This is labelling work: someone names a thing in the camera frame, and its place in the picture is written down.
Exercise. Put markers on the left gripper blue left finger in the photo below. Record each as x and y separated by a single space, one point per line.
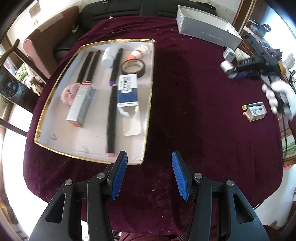
61 219

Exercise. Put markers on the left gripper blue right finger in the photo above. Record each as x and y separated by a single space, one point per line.
237 219

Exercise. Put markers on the small green white box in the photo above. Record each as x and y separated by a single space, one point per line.
254 111

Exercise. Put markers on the black marker purple band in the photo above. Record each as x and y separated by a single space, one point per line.
111 123

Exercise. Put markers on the grey silver carton box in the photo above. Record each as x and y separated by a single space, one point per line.
79 108

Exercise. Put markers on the pink fluffy puff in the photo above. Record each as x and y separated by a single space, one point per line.
69 93

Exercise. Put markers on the blue white medicine box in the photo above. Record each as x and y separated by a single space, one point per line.
127 100

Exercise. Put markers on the white tube orange cap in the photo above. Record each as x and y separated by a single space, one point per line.
138 52

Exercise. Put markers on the black marker pair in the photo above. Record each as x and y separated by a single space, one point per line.
84 68
93 66

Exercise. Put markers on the black tape roll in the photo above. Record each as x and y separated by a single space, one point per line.
133 66

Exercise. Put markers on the white small bottle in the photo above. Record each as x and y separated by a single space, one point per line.
108 57

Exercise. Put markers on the white gloved right hand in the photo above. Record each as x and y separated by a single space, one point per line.
280 95

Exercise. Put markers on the white cream box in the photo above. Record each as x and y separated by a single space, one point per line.
240 55

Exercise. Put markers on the small white printed box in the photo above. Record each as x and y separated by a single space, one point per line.
229 54

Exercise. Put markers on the white cylinder jar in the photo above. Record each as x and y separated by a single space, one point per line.
229 69

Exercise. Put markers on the maroon velvet table cloth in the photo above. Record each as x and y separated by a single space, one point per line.
196 110

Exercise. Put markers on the grey rectangular cardboard box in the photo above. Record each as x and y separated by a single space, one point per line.
202 25

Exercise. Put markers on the white tray gold rim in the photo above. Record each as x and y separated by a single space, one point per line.
89 142

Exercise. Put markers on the brown padded chair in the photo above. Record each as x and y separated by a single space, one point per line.
40 44

